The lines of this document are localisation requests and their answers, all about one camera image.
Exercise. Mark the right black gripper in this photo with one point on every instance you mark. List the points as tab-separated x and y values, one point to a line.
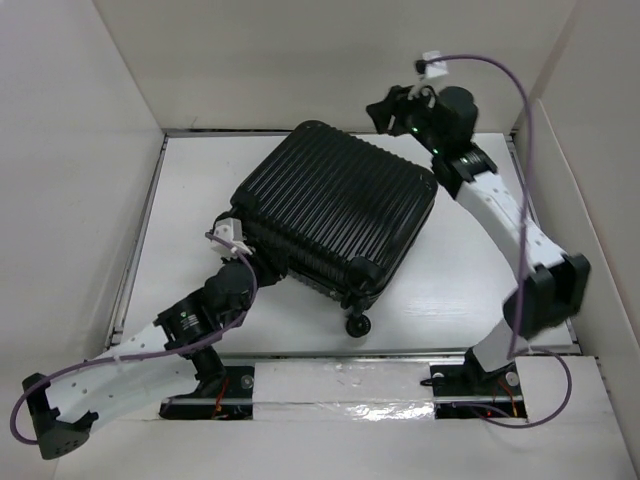
398	103

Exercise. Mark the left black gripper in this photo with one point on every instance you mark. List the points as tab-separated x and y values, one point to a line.
272	268

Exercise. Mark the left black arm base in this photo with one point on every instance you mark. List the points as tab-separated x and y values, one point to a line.
232	401

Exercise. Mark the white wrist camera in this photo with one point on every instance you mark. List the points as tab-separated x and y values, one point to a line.
227	239
430	66

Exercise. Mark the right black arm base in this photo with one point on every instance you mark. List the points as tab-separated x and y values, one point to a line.
498	397

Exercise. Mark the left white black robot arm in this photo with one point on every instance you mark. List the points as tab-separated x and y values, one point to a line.
174	355

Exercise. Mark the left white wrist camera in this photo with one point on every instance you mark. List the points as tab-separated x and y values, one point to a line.
227	239

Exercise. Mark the black hard-shell suitcase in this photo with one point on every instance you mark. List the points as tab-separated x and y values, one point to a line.
343	212

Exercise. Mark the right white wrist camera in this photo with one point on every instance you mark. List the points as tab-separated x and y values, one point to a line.
430	66

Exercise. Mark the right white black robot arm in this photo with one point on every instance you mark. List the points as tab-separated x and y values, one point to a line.
551	282

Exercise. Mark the silver aluminium rail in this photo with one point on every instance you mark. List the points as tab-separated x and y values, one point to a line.
567	350

